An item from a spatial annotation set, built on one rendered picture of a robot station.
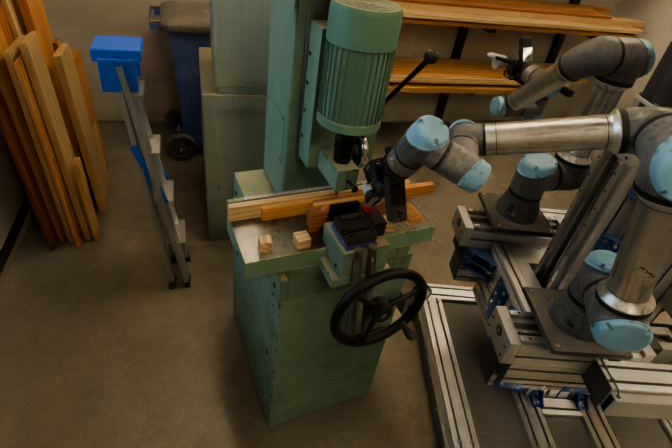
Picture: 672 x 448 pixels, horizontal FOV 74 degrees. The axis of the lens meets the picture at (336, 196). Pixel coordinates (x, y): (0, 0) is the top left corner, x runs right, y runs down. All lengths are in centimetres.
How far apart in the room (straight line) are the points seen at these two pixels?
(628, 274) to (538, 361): 44
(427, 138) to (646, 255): 50
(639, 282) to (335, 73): 81
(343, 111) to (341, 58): 13
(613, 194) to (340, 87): 81
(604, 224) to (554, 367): 44
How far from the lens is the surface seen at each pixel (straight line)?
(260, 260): 118
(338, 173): 124
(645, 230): 107
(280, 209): 130
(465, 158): 95
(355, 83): 109
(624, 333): 120
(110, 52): 177
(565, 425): 203
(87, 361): 219
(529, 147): 107
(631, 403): 149
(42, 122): 235
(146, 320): 226
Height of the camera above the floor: 173
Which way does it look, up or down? 35 degrees down
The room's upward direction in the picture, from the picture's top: 9 degrees clockwise
